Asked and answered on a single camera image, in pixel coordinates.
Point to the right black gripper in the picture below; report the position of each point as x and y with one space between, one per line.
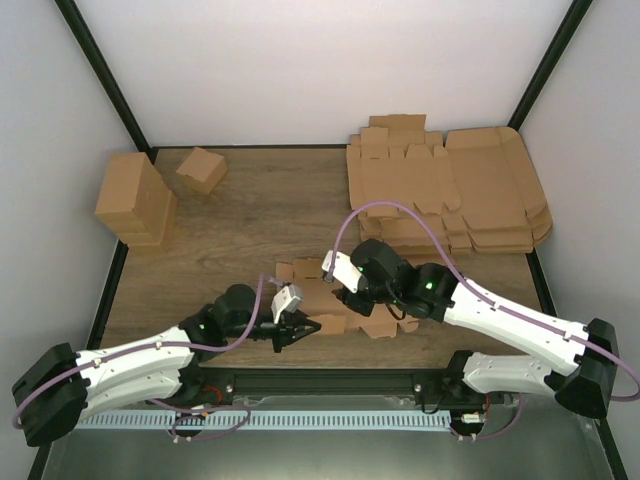
361 307

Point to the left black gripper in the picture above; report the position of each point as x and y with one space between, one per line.
292 330

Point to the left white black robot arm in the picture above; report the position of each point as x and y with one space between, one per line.
64 387

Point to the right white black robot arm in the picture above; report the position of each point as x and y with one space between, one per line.
568 361

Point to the low folded cardboard box stack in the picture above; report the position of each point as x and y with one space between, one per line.
151 232

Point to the small folded cardboard box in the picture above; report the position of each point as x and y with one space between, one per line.
202 170

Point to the tall folded cardboard box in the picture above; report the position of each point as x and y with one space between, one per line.
130 184

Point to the stack of flat cardboard blanks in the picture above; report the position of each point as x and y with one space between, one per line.
395 160

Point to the large flat cardboard blanks stack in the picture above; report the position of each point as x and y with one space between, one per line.
503 205

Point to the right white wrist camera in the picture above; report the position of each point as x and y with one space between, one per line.
337 266

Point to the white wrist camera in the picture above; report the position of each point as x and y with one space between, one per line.
287 299
337 266

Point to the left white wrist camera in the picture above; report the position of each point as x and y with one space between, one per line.
287 299

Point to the black aluminium frame rail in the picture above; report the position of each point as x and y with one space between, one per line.
262 382

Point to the light blue slotted cable duct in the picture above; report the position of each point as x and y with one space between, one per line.
264 420

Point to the grey metal base plate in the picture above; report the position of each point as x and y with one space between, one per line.
546 443

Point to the right black frame post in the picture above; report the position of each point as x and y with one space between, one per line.
564 34

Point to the black frame post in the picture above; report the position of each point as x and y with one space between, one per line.
564 34
87 43

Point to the left black frame post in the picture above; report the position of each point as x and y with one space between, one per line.
87 43

